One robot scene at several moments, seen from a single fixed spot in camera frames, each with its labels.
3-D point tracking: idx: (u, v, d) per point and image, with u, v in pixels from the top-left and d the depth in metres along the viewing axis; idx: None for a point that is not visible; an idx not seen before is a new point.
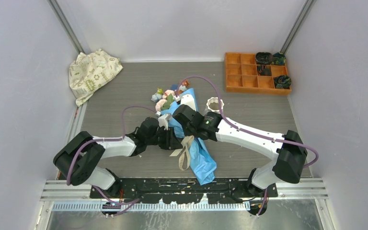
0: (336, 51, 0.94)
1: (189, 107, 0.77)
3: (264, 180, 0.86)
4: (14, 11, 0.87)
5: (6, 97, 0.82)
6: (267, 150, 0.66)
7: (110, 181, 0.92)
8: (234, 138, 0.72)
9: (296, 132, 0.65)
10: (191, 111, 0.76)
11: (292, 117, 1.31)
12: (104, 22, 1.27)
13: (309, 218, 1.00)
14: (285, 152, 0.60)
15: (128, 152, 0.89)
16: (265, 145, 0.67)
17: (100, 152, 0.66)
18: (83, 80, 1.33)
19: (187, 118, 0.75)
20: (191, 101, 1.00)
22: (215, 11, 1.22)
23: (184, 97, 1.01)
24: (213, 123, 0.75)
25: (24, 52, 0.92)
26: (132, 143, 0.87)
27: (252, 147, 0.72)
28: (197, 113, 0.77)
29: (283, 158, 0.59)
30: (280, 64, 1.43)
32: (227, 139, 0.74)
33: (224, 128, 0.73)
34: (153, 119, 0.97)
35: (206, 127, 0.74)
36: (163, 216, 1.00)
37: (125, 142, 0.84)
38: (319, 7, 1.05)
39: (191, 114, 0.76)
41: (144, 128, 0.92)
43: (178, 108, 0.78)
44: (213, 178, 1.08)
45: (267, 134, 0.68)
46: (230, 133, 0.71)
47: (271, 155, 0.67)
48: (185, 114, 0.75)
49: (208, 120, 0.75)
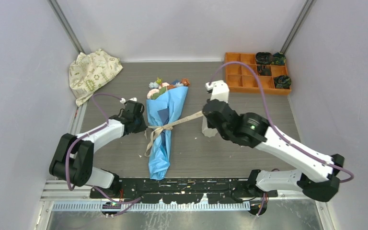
0: (336, 51, 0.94)
1: (225, 105, 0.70)
3: (272, 186, 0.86)
4: (13, 11, 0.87)
5: (7, 97, 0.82)
6: (315, 173, 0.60)
7: (109, 177, 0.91)
8: (279, 151, 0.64)
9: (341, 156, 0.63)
10: (228, 110, 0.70)
11: (292, 117, 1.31)
12: (104, 22, 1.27)
13: (309, 218, 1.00)
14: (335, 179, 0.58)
15: (120, 132, 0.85)
16: (316, 167, 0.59)
17: (90, 146, 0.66)
18: (83, 80, 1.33)
19: (224, 117, 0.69)
20: (225, 93, 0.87)
22: (215, 11, 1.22)
23: (216, 86, 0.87)
24: (257, 130, 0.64)
25: (24, 52, 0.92)
26: (121, 124, 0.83)
27: (294, 163, 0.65)
28: (234, 113, 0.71)
29: (330, 183, 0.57)
30: (281, 64, 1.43)
32: (269, 150, 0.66)
33: (271, 138, 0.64)
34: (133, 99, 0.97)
35: (248, 132, 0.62)
36: (163, 216, 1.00)
37: (113, 125, 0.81)
38: (320, 7, 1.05)
39: (228, 114, 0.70)
41: (130, 107, 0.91)
43: (214, 106, 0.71)
44: (161, 178, 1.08)
45: (316, 154, 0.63)
46: (279, 147, 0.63)
47: (316, 178, 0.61)
48: (222, 113, 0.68)
49: (252, 125, 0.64)
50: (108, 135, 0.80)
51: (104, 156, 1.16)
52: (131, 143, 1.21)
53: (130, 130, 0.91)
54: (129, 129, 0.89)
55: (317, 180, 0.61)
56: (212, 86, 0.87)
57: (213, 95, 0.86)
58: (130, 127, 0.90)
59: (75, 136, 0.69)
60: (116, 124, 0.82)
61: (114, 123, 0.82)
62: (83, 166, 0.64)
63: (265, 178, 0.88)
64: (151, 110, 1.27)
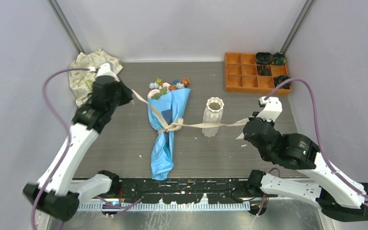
0: (336, 51, 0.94)
1: (270, 125, 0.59)
3: (280, 192, 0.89)
4: (14, 11, 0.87)
5: (7, 97, 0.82)
6: (351, 202, 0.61)
7: (106, 183, 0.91)
8: (325, 179, 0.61)
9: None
10: (273, 132, 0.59)
11: (292, 117, 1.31)
12: (105, 22, 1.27)
13: (309, 218, 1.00)
14: (366, 208, 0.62)
15: (92, 136, 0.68)
16: (352, 197, 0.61)
17: (54, 200, 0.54)
18: (83, 80, 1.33)
19: (269, 140, 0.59)
20: (279, 112, 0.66)
22: (215, 11, 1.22)
23: (271, 102, 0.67)
24: (308, 155, 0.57)
25: (24, 52, 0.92)
26: (87, 133, 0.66)
27: (330, 189, 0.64)
28: (279, 133, 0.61)
29: (363, 212, 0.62)
30: (280, 64, 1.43)
32: (312, 175, 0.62)
33: (321, 166, 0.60)
34: (106, 74, 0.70)
35: (301, 159, 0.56)
36: (163, 216, 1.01)
37: (77, 141, 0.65)
38: (320, 7, 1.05)
39: (274, 135, 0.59)
41: (98, 92, 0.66)
43: (256, 127, 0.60)
44: (165, 178, 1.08)
45: (352, 182, 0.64)
46: (326, 176, 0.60)
47: (347, 203, 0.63)
48: (268, 136, 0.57)
49: (304, 149, 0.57)
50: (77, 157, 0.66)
51: (104, 156, 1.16)
52: (130, 143, 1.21)
53: (104, 122, 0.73)
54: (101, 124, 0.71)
55: (347, 205, 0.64)
56: (266, 101, 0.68)
57: (266, 109, 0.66)
58: (104, 120, 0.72)
59: (38, 187, 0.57)
60: (81, 138, 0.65)
61: (77, 134, 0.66)
62: (61, 212, 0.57)
63: (272, 183, 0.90)
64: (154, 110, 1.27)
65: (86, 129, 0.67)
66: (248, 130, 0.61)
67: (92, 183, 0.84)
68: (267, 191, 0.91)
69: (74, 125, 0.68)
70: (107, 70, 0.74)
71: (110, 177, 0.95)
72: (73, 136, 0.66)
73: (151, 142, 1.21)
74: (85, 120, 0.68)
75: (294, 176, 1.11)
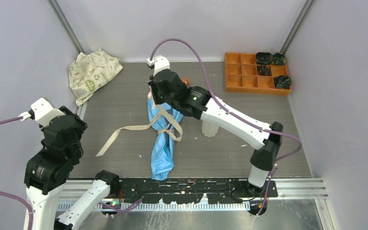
0: (336, 51, 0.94)
1: (176, 75, 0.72)
3: (256, 174, 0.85)
4: (14, 11, 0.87)
5: (6, 97, 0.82)
6: (253, 138, 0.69)
7: (104, 192, 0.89)
8: (221, 120, 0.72)
9: (279, 123, 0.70)
10: (178, 81, 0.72)
11: (293, 117, 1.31)
12: (104, 21, 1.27)
13: (309, 218, 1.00)
14: (271, 144, 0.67)
15: (54, 191, 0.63)
16: (253, 133, 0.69)
17: None
18: (83, 80, 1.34)
19: (173, 87, 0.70)
20: (167, 66, 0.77)
22: (215, 11, 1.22)
23: (157, 61, 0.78)
24: (200, 101, 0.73)
25: (24, 52, 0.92)
26: (45, 196, 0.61)
27: (236, 132, 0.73)
28: (183, 85, 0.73)
29: (266, 147, 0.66)
30: (281, 64, 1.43)
32: (213, 120, 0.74)
33: (213, 109, 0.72)
34: (61, 117, 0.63)
35: (192, 103, 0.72)
36: (163, 216, 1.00)
37: (38, 206, 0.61)
38: (320, 7, 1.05)
39: (178, 86, 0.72)
41: (52, 140, 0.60)
43: (163, 76, 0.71)
44: (165, 178, 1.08)
45: (255, 122, 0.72)
46: (219, 116, 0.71)
47: (256, 144, 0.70)
48: (172, 83, 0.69)
49: (196, 97, 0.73)
50: (49, 217, 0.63)
51: (105, 157, 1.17)
52: (130, 143, 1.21)
53: (63, 175, 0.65)
54: (58, 178, 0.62)
55: (256, 145, 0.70)
56: (153, 62, 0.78)
57: (155, 69, 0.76)
58: (61, 173, 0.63)
59: None
60: (41, 202, 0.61)
61: (35, 199, 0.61)
62: None
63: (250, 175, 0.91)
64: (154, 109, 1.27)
65: (42, 192, 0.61)
66: (157, 79, 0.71)
67: (87, 201, 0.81)
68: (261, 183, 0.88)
69: (29, 189, 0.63)
70: (48, 108, 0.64)
71: (107, 183, 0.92)
72: (33, 202, 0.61)
73: (151, 142, 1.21)
74: (37, 179, 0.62)
75: (294, 176, 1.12)
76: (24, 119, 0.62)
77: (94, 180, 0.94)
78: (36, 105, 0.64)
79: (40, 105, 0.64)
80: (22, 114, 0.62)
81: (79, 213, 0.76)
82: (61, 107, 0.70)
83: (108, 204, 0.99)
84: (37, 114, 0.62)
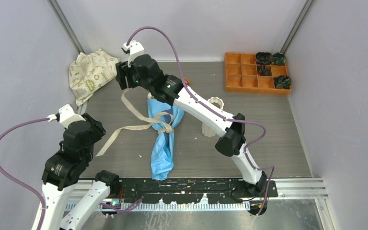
0: (336, 51, 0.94)
1: (155, 63, 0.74)
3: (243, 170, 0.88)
4: (14, 11, 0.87)
5: (6, 97, 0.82)
6: (216, 126, 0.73)
7: (104, 195, 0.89)
8: (189, 108, 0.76)
9: (242, 114, 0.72)
10: (156, 68, 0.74)
11: (293, 117, 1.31)
12: (104, 21, 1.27)
13: (309, 218, 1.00)
14: (231, 132, 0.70)
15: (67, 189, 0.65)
16: (217, 121, 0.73)
17: None
18: (83, 80, 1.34)
19: (151, 74, 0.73)
20: (143, 52, 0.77)
22: (215, 11, 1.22)
23: (132, 46, 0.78)
24: (173, 90, 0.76)
25: (24, 53, 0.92)
26: (60, 192, 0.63)
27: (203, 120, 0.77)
28: (161, 72, 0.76)
29: (227, 134, 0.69)
30: (280, 64, 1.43)
32: (183, 107, 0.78)
33: (184, 97, 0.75)
34: (79, 122, 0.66)
35: (166, 91, 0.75)
36: (163, 216, 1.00)
37: (51, 201, 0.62)
38: (320, 7, 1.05)
39: (155, 72, 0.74)
41: (70, 142, 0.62)
43: (143, 61, 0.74)
44: (165, 178, 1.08)
45: (221, 112, 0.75)
46: (188, 104, 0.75)
47: (219, 132, 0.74)
48: (150, 69, 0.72)
49: (169, 85, 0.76)
50: (59, 217, 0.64)
51: (105, 156, 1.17)
52: (130, 143, 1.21)
53: (77, 174, 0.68)
54: (74, 177, 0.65)
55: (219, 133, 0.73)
56: (129, 47, 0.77)
57: (132, 54, 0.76)
58: (76, 172, 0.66)
59: None
60: (55, 199, 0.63)
61: (50, 195, 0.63)
62: None
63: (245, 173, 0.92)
64: (154, 109, 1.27)
65: (58, 188, 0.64)
66: (138, 63, 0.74)
67: (87, 205, 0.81)
68: (253, 179, 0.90)
69: (45, 185, 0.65)
70: (71, 113, 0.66)
71: (107, 184, 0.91)
72: (47, 198, 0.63)
73: (151, 142, 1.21)
74: (55, 176, 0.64)
75: (294, 176, 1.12)
76: (50, 120, 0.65)
77: (94, 181, 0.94)
78: (62, 109, 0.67)
79: (65, 110, 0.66)
80: (49, 117, 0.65)
81: (79, 218, 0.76)
82: (84, 114, 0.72)
83: (107, 204, 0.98)
84: (61, 119, 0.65)
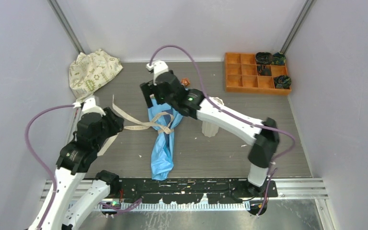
0: (336, 51, 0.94)
1: (176, 78, 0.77)
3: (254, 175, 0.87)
4: (14, 11, 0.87)
5: (6, 97, 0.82)
6: (244, 133, 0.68)
7: (104, 193, 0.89)
8: (214, 118, 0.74)
9: (273, 120, 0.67)
10: (177, 84, 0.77)
11: (293, 118, 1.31)
12: (104, 21, 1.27)
13: (309, 218, 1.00)
14: (261, 138, 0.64)
15: (79, 178, 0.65)
16: (244, 129, 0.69)
17: None
18: (83, 80, 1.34)
19: (172, 89, 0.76)
20: (166, 70, 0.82)
22: (215, 11, 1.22)
23: (155, 65, 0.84)
24: (195, 102, 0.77)
25: (24, 53, 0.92)
26: (73, 177, 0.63)
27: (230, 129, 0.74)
28: (182, 86, 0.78)
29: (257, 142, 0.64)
30: (280, 64, 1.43)
32: (207, 119, 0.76)
33: (206, 108, 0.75)
34: (93, 113, 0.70)
35: (188, 103, 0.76)
36: (163, 216, 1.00)
37: (63, 186, 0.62)
38: (320, 7, 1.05)
39: (177, 86, 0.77)
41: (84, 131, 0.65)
43: (165, 78, 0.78)
44: (165, 178, 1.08)
45: (247, 119, 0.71)
46: (212, 114, 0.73)
47: (248, 140, 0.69)
48: (171, 84, 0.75)
49: (191, 97, 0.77)
50: (66, 204, 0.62)
51: (105, 157, 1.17)
52: (130, 143, 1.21)
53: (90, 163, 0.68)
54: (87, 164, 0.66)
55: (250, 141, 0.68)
56: (152, 66, 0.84)
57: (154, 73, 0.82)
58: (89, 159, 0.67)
59: None
60: (67, 183, 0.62)
61: (62, 179, 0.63)
62: None
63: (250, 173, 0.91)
64: (154, 110, 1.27)
65: (71, 173, 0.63)
66: (159, 80, 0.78)
67: (88, 202, 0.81)
68: (260, 182, 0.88)
69: (58, 170, 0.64)
70: (93, 104, 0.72)
71: (107, 183, 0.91)
72: (59, 182, 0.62)
73: (151, 142, 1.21)
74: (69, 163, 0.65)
75: (294, 176, 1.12)
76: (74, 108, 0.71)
77: (94, 181, 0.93)
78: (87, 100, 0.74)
79: (89, 101, 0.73)
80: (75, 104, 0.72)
81: (79, 214, 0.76)
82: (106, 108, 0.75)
83: (107, 204, 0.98)
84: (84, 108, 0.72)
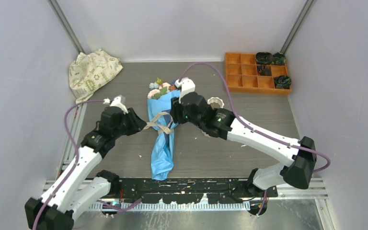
0: (336, 51, 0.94)
1: (203, 98, 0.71)
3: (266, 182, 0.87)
4: (14, 11, 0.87)
5: (6, 97, 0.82)
6: (281, 155, 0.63)
7: (106, 190, 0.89)
8: (246, 139, 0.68)
9: (312, 139, 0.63)
10: (204, 103, 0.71)
11: (293, 118, 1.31)
12: (104, 22, 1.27)
13: (309, 218, 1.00)
14: (301, 159, 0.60)
15: (97, 158, 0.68)
16: (281, 150, 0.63)
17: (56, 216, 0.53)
18: (83, 80, 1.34)
19: (200, 110, 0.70)
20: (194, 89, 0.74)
22: (215, 11, 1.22)
23: (184, 83, 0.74)
24: (225, 122, 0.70)
25: (24, 53, 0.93)
26: (94, 155, 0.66)
27: (263, 149, 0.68)
28: (209, 106, 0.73)
29: (297, 164, 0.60)
30: (280, 64, 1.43)
32: (238, 139, 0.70)
33: (237, 128, 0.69)
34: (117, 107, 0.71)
35: (218, 124, 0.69)
36: (163, 216, 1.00)
37: (84, 160, 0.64)
38: (320, 7, 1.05)
39: (204, 107, 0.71)
41: (108, 120, 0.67)
43: (190, 99, 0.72)
44: (165, 178, 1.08)
45: (282, 138, 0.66)
46: (243, 134, 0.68)
47: (286, 161, 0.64)
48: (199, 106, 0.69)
49: (220, 118, 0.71)
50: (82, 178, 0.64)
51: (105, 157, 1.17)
52: (130, 143, 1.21)
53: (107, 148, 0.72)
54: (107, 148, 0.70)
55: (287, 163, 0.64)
56: (180, 84, 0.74)
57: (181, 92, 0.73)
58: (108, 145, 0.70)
59: (40, 201, 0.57)
60: (88, 158, 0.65)
61: (84, 155, 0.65)
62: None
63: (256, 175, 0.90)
64: (154, 110, 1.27)
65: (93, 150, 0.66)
66: (185, 101, 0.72)
67: (89, 193, 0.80)
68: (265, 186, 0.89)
69: (81, 148, 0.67)
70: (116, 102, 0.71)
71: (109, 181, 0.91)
72: (80, 156, 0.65)
73: (151, 143, 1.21)
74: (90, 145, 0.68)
75: None
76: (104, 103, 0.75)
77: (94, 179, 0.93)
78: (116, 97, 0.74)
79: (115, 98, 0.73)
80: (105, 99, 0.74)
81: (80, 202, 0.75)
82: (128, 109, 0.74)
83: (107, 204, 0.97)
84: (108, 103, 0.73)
